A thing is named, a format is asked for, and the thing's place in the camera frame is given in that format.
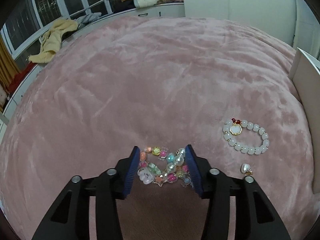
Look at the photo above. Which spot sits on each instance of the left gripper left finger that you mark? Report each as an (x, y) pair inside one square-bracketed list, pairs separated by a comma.
[(68, 216)]

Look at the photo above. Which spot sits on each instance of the red cloth on bench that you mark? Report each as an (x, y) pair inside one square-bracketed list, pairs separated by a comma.
[(18, 78)]

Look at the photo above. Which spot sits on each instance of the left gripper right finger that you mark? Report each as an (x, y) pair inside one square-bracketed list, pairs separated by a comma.
[(256, 217)]

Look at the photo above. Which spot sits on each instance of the white plastic storage bin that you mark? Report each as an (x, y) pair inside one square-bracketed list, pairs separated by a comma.
[(304, 74)]

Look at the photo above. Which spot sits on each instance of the mustard curtain left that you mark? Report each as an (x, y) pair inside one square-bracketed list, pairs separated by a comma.
[(8, 68)]

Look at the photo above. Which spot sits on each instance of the pink plush bed blanket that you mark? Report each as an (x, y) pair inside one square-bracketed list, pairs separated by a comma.
[(217, 85)]

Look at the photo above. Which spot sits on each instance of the grey clothes pile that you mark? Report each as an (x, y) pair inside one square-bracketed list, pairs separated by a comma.
[(90, 18)]

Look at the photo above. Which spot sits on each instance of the yellow blanket on bench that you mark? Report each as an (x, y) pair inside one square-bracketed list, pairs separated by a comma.
[(52, 39)]

